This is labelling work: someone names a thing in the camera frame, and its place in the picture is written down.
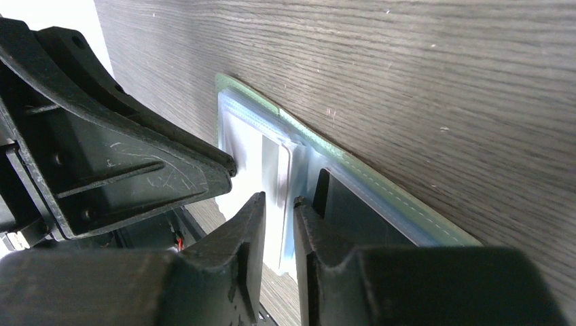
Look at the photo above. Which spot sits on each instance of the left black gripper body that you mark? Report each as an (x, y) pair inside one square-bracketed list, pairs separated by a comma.
[(65, 178)]

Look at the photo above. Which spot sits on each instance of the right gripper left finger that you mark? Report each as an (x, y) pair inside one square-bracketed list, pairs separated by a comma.
[(216, 281)]

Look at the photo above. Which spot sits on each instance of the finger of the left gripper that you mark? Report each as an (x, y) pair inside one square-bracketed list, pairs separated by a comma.
[(29, 77), (71, 52)]

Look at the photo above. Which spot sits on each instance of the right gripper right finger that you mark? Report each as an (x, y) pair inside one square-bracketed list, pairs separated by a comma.
[(344, 283)]

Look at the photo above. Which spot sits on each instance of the black VIP card in holder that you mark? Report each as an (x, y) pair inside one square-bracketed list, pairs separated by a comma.
[(353, 218)]

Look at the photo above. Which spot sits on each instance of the white magnetic stripe card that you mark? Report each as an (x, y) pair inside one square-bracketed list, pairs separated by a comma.
[(263, 158)]

